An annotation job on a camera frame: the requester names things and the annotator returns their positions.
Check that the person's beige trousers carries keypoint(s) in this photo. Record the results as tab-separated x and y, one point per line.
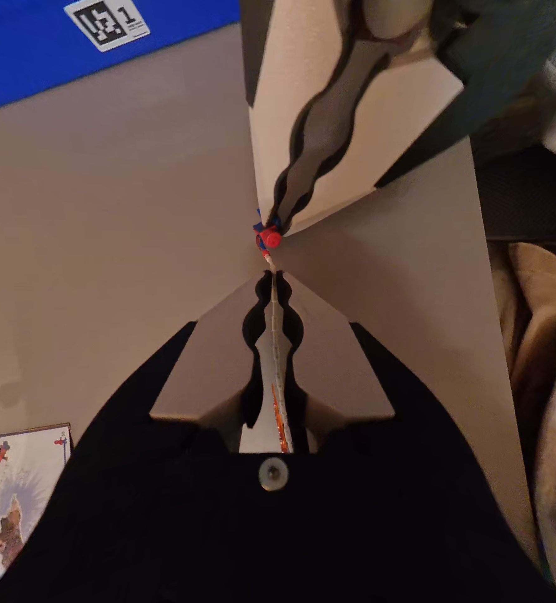
537	292

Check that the blue red lego minifigure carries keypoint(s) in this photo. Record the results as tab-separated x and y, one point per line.
271	238

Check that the lego instruction booklet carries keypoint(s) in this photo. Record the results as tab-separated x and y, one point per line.
14	494

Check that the lego motorcycle model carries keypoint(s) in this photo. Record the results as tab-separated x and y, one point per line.
278	358

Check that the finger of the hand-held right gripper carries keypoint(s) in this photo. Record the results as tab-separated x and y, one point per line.
287	70
400	117

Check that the blue plastic bin white tag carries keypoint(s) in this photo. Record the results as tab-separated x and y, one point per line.
33	61

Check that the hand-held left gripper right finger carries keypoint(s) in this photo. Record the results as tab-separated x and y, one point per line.
339	372

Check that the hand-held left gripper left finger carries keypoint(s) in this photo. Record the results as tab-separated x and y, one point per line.
207	372

